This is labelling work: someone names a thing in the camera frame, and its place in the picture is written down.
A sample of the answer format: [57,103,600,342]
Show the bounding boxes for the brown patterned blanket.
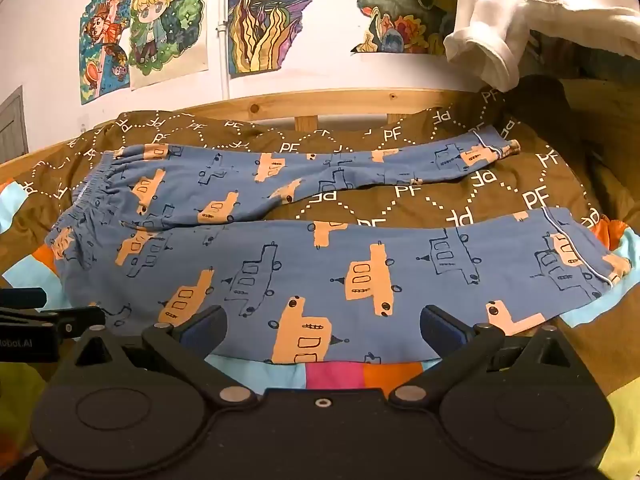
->
[0,76,640,401]

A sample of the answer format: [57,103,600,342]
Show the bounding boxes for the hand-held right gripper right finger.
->
[388,304,590,409]

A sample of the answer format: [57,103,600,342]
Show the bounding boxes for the blue cartoon wall poster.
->
[78,0,132,106]

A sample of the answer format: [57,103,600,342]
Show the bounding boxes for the multicolour striped bed sheet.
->
[0,179,640,480]

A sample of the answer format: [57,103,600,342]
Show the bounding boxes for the blue pants with orange print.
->
[45,127,633,366]

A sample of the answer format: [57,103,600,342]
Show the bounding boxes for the white wall conduit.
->
[218,0,231,102]

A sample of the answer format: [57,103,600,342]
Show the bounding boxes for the swirl pattern wall poster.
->
[227,0,336,79]

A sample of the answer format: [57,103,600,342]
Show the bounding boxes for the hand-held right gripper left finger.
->
[54,304,259,409]

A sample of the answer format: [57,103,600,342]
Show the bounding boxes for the colourful landscape wall poster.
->
[336,0,462,56]

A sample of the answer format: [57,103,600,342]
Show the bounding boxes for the wooden bed frame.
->
[0,87,483,181]

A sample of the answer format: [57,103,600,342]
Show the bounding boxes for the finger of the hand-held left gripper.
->
[0,306,107,340]
[0,287,48,310]

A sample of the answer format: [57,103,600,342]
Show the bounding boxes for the grey door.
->
[0,85,29,164]

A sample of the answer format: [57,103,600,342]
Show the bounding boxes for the white hanging cloth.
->
[443,0,640,92]

